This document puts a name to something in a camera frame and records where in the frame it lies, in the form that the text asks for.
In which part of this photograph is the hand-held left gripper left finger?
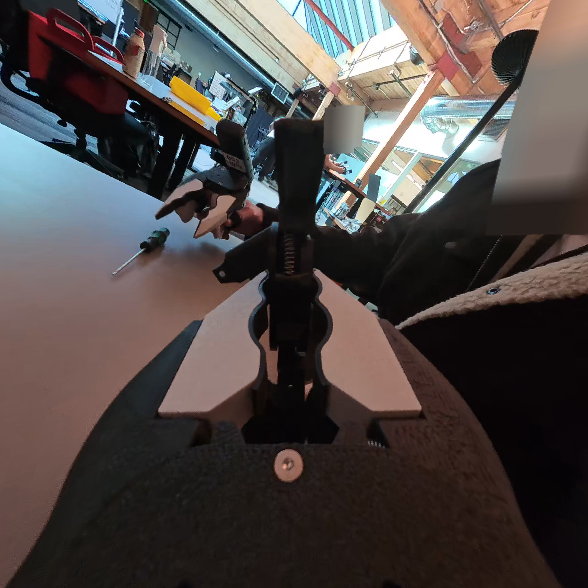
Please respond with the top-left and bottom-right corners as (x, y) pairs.
(157, 271), (269, 421)

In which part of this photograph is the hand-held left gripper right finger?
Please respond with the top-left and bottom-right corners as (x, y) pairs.
(312, 269), (423, 420)

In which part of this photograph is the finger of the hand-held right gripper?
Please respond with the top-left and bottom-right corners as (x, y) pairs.
(193, 195), (238, 239)
(155, 179), (217, 222)

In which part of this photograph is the green black handle screwdriver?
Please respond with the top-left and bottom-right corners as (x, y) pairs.
(112, 227), (171, 276)

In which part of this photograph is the black plastic bracket part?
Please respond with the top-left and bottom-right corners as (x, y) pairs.
(212, 117), (343, 407)

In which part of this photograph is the person's right forearm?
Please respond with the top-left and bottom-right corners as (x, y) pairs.
(256, 202), (402, 306)

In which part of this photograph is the white desk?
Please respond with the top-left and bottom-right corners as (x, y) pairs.
(0, 123), (273, 580)

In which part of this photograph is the person's right hand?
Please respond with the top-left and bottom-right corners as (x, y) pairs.
(222, 202), (277, 240)

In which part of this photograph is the yellow plastic tray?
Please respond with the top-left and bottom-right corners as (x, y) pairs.
(168, 76), (222, 122)

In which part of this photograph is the brown top table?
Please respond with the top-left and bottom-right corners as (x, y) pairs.
(41, 37), (222, 199)

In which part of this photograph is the brown bottle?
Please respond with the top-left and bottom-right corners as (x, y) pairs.
(122, 27), (147, 79)

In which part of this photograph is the red pipe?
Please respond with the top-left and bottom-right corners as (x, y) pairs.
(303, 0), (355, 51)

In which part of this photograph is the silver ventilation duct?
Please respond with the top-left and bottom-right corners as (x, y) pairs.
(420, 94), (516, 137)

